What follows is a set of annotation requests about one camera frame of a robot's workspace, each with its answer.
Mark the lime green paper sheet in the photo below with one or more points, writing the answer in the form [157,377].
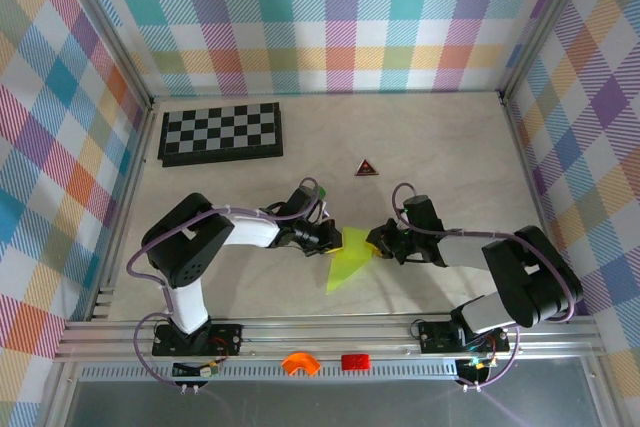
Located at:
[350,252]

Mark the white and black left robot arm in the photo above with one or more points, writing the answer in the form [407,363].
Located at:
[190,247]

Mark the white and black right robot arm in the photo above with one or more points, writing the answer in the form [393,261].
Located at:
[530,272]

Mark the shiny metal sheet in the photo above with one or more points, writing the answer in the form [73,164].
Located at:
[325,404]

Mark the red and black triangle piece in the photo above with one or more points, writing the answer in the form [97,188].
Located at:
[366,168]

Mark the red plastic block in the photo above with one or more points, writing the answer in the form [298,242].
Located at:
[356,362]

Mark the orange curved plastic piece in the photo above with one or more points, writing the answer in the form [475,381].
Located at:
[300,363]

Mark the small circuit board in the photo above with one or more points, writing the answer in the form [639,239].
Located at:
[475,363]
[200,370]

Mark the black and grey chessboard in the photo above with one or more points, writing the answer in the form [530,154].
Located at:
[220,132]

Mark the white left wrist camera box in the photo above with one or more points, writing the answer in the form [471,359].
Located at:
[326,212]

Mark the aluminium mounting rail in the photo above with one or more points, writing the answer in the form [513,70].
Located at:
[325,337]

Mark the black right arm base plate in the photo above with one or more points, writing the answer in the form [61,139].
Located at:
[435,337]

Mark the aluminium side rail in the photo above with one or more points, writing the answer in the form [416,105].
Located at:
[127,197]
[533,197]

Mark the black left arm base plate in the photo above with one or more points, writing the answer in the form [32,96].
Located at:
[227,339]

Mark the aluminium frame post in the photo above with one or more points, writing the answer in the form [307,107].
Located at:
[100,32]
[545,27]

